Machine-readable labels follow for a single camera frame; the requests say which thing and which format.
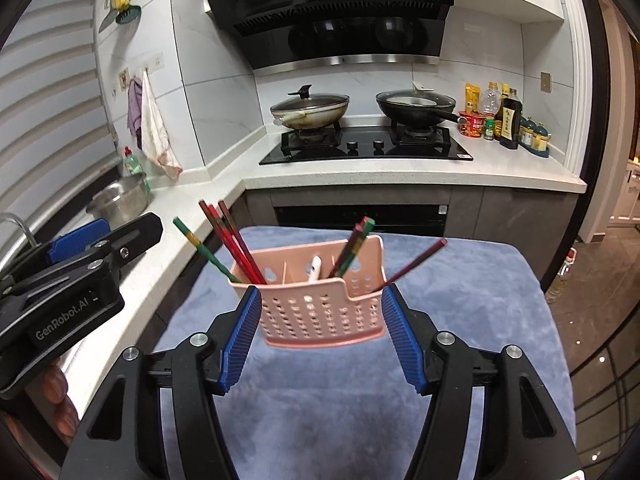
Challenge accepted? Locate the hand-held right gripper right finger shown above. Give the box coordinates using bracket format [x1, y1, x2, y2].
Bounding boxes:
[381, 284, 583, 480]

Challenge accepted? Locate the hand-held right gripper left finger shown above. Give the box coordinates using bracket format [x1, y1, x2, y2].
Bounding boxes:
[60, 284, 263, 480]

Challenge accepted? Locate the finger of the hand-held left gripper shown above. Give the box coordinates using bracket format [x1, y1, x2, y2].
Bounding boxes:
[15, 219, 110, 277]
[7, 212, 163, 297]

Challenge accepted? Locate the green patterned chopstick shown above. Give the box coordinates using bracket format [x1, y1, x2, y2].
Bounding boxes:
[340, 216, 376, 278]
[172, 216, 243, 283]

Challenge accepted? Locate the pink perforated utensil basket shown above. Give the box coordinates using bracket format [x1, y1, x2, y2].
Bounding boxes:
[228, 235, 387, 347]

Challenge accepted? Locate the red chopstick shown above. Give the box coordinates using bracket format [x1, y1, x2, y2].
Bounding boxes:
[384, 238, 448, 291]
[219, 201, 269, 283]
[330, 220, 365, 278]
[198, 200, 263, 286]
[207, 204, 267, 285]

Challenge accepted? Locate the person's left hand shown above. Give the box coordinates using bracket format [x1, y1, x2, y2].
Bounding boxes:
[40, 364, 81, 438]

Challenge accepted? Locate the stainless steel pot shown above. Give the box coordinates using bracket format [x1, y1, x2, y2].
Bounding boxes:
[86, 172, 150, 231]

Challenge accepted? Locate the chrome faucet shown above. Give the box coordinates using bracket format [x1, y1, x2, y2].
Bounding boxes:
[0, 212, 38, 261]

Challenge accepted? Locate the green dish soap bottle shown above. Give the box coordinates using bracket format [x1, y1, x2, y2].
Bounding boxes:
[122, 146, 151, 193]

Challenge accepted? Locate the white hanging cloth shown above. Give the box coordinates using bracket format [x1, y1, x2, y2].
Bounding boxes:
[140, 70, 183, 181]

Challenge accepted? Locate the blue-grey plush mat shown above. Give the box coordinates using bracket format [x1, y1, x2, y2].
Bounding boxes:
[150, 226, 573, 480]

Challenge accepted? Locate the purple hanging cloth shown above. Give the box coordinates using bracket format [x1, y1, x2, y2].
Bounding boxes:
[126, 77, 145, 146]

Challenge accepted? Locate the built-in black appliance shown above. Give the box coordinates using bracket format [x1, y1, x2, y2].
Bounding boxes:
[272, 204, 450, 237]

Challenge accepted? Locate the white window blind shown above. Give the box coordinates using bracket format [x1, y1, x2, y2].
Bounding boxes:
[0, 0, 126, 211]

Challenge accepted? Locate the grey base cabinet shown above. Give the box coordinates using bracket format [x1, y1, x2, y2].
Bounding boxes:
[245, 185, 583, 281]

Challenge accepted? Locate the clear oil jug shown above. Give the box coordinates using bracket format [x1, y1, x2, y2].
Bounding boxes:
[547, 247, 578, 302]

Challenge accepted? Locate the black glass gas stove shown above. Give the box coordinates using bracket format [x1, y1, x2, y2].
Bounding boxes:
[259, 126, 475, 165]

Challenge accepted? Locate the wok with glass lid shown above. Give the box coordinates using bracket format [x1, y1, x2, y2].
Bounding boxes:
[270, 85, 351, 131]

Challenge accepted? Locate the red instant noodle cup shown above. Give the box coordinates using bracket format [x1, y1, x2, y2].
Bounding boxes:
[457, 111, 487, 139]

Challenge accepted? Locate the black frying pan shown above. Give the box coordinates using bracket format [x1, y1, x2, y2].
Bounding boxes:
[375, 85, 468, 130]

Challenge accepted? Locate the dark soy sauce bottle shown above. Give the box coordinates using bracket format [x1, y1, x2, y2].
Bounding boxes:
[499, 89, 523, 151]

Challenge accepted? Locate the teal condiment jar set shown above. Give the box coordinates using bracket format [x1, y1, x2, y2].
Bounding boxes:
[519, 116, 551, 157]

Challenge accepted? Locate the clear plastic bottle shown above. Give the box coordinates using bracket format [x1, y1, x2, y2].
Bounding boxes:
[481, 82, 502, 121]

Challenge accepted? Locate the black range hood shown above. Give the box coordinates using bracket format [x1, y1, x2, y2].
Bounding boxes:
[201, 0, 455, 71]

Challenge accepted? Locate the black door frame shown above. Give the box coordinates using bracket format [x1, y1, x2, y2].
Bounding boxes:
[542, 0, 623, 291]

